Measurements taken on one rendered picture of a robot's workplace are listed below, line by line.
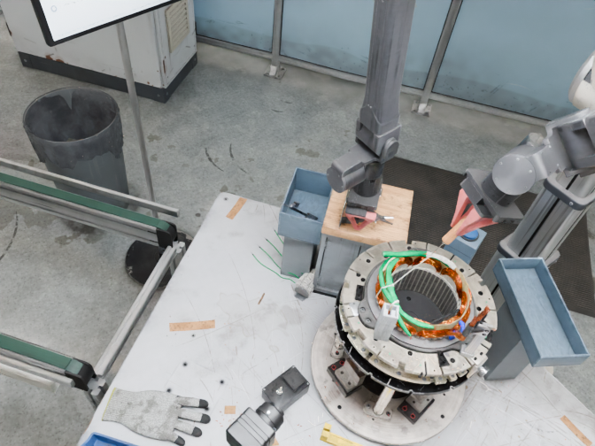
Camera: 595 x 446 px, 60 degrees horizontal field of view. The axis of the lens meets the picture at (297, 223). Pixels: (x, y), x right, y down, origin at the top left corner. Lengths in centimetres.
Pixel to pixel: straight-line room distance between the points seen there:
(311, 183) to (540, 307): 62
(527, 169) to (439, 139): 257
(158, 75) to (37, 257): 126
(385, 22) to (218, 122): 238
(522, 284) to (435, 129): 216
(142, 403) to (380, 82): 87
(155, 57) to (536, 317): 248
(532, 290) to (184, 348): 85
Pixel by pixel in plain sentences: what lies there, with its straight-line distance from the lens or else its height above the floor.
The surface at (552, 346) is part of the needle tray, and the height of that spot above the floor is 103.
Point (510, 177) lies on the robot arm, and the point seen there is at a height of 152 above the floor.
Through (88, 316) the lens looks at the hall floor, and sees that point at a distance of 238.
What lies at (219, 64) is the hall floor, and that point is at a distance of 366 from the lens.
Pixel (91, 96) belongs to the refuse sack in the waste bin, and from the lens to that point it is 254.
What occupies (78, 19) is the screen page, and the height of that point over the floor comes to 128.
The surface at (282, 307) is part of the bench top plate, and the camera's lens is 140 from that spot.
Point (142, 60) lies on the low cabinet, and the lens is 320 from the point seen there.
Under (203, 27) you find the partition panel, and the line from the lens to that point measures 365.
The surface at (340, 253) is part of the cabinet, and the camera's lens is 129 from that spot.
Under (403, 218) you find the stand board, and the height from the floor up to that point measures 106.
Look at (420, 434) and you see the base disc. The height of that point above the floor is 80.
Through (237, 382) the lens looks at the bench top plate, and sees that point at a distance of 131.
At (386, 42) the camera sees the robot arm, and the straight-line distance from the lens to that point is 87.
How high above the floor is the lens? 198
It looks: 49 degrees down
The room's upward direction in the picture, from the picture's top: 8 degrees clockwise
